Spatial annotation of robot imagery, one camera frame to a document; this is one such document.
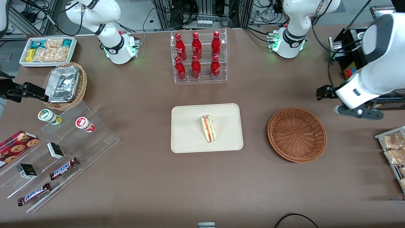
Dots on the clear bag of snacks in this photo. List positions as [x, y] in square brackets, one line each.
[392, 141]
[395, 156]
[403, 183]
[402, 171]

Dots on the clear acrylic stepped stand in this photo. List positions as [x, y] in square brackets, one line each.
[95, 139]

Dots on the brown round wicker basket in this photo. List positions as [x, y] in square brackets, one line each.
[295, 134]

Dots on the yellow snack packet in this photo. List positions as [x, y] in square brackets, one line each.
[30, 55]

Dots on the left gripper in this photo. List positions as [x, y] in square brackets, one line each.
[327, 91]

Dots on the green lid cup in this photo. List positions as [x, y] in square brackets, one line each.
[47, 116]

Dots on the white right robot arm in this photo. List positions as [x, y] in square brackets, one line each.
[110, 47]

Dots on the small clear cracker bag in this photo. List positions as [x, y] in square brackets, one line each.
[53, 43]

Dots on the red cookie box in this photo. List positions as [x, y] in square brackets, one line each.
[15, 146]

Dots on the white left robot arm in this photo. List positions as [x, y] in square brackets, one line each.
[386, 63]

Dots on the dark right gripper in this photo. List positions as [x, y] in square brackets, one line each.
[7, 89]

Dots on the red cola bottle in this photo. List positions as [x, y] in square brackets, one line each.
[196, 69]
[196, 47]
[180, 70]
[215, 69]
[216, 46]
[180, 47]

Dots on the light wicker basket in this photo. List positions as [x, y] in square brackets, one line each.
[83, 85]

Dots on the clear acrylic bottle rack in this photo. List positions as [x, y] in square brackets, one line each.
[205, 79]

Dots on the grey device edge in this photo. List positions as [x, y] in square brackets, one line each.
[206, 225]

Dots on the small black box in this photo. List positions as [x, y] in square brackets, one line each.
[55, 150]
[27, 171]

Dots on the triangle sandwich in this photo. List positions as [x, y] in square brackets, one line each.
[208, 129]

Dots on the cream plastic tray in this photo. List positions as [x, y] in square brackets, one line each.
[186, 128]

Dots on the stacked aluminium foil containers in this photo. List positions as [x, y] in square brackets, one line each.
[63, 85]

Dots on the large clear cracker bag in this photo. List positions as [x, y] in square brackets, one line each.
[52, 54]

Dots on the black control box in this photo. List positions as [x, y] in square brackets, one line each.
[351, 53]

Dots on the snickers chocolate bar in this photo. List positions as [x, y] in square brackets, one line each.
[33, 194]
[63, 168]

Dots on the white power strip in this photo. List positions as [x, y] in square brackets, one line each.
[204, 23]

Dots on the white rectangular plastic bin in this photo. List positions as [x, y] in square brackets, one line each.
[74, 47]

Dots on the small teal snack packet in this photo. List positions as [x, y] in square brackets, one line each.
[67, 42]

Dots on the red lid cup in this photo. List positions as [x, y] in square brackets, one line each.
[84, 123]

